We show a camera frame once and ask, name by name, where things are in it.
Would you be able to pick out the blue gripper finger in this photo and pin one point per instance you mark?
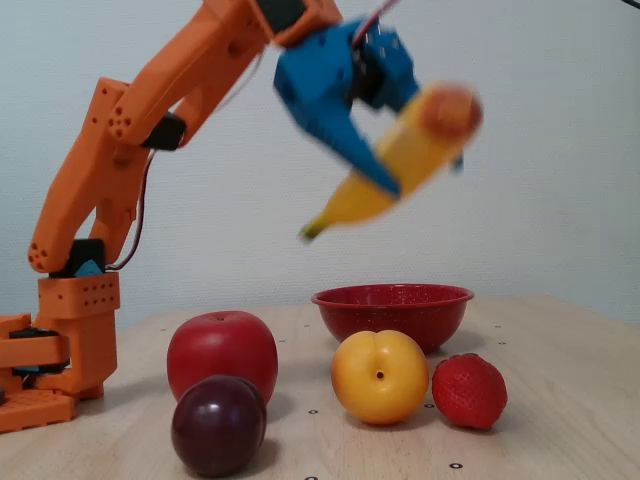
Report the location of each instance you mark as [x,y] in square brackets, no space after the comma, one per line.
[340,135]
[400,75]

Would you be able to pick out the blue gripper body black motor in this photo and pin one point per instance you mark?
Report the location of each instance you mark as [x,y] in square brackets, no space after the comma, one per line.
[320,107]

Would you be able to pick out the yellow toy banana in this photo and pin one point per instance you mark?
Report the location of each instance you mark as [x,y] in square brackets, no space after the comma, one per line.
[425,145]

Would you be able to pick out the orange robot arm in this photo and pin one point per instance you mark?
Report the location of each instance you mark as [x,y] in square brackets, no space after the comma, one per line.
[90,165]

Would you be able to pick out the orange robot base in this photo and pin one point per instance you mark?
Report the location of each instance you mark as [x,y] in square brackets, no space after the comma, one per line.
[90,350]

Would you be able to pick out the red speckled enamel bowl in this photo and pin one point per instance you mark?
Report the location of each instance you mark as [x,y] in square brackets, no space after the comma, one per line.
[400,312]

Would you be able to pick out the red toy apple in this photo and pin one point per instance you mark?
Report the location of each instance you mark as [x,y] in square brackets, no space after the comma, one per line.
[220,345]

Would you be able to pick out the orange yellow toy peach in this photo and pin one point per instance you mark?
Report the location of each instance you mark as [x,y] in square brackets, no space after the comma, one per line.
[380,385]

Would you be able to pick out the red toy strawberry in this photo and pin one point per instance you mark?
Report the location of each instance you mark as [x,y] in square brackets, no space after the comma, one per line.
[467,392]

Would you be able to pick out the dark purple toy plum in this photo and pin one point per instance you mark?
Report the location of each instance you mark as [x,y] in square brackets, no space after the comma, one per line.
[217,427]

